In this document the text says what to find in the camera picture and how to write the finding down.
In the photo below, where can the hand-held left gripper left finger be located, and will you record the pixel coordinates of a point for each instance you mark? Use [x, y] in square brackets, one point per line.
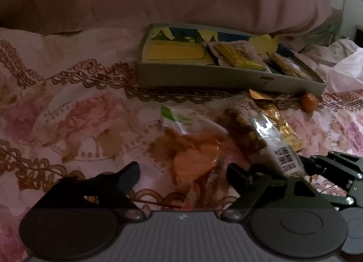
[129, 174]

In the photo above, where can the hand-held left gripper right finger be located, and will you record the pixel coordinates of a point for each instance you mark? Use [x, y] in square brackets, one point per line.
[238, 175]

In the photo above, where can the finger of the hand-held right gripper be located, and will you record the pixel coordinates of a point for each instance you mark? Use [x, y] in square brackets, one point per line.
[334, 162]
[347, 194]

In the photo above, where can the clear nut bar packet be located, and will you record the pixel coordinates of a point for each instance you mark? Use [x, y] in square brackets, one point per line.
[263, 140]

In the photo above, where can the clear orange chips packet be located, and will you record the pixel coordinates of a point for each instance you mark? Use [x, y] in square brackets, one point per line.
[190, 160]

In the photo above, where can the shallow grey cardboard box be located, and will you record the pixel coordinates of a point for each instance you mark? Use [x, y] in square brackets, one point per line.
[198, 79]

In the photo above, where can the tan snack bar packet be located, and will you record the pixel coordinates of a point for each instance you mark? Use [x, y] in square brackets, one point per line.
[289, 66]

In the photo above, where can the gold yellow snack packet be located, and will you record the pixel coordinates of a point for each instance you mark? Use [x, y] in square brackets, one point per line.
[283, 126]

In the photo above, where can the small orange candy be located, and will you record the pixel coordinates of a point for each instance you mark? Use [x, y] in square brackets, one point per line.
[308, 102]

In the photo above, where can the floral pink bed sheet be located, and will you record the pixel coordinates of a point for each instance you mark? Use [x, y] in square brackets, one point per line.
[85, 123]

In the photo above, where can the white crumpled cloth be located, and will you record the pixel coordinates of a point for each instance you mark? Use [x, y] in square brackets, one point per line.
[337, 63]

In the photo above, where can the yellow crumpled paper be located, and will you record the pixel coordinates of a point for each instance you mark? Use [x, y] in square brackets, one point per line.
[265, 43]

